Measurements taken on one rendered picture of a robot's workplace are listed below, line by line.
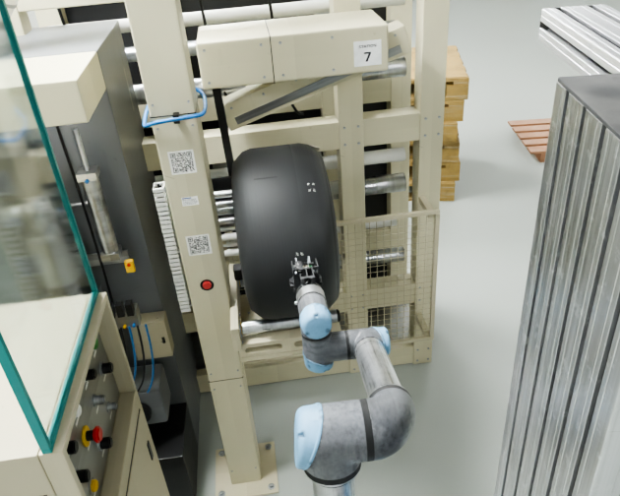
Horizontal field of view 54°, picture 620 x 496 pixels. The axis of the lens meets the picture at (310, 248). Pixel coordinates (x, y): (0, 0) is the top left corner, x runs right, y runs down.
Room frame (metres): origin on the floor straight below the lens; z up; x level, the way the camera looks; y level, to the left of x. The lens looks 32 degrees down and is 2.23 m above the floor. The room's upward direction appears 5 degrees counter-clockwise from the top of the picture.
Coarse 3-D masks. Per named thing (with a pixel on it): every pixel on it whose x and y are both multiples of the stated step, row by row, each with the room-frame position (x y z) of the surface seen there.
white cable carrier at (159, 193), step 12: (156, 192) 1.66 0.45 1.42; (156, 204) 1.66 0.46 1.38; (168, 204) 1.69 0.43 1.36; (168, 216) 1.66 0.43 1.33; (168, 228) 1.66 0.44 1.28; (168, 240) 1.66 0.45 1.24; (168, 252) 1.66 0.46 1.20; (180, 264) 1.66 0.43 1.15; (180, 276) 1.66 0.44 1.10; (180, 288) 1.66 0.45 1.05; (180, 300) 1.66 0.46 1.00
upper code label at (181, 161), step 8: (168, 152) 1.65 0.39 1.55; (176, 152) 1.66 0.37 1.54; (184, 152) 1.66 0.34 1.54; (192, 152) 1.66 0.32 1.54; (176, 160) 1.65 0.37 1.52; (184, 160) 1.66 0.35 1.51; (192, 160) 1.66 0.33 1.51; (176, 168) 1.65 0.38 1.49; (184, 168) 1.66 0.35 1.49; (192, 168) 1.66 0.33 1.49
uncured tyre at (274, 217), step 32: (256, 160) 1.72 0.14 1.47; (288, 160) 1.71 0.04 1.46; (320, 160) 1.74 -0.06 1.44; (256, 192) 1.60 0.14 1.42; (288, 192) 1.59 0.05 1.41; (320, 192) 1.60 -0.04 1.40; (256, 224) 1.53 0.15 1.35; (288, 224) 1.53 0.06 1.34; (320, 224) 1.53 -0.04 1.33; (256, 256) 1.49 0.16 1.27; (288, 256) 1.49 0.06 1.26; (320, 256) 1.49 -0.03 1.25; (256, 288) 1.48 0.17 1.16; (288, 288) 1.48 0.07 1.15
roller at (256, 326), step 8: (336, 312) 1.63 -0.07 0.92; (256, 320) 1.62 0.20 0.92; (264, 320) 1.62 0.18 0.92; (272, 320) 1.61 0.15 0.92; (280, 320) 1.61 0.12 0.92; (288, 320) 1.61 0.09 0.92; (296, 320) 1.61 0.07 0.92; (336, 320) 1.61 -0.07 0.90; (248, 328) 1.59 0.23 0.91; (256, 328) 1.59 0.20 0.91; (264, 328) 1.59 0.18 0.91; (272, 328) 1.60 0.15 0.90; (280, 328) 1.60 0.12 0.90; (288, 328) 1.60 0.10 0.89
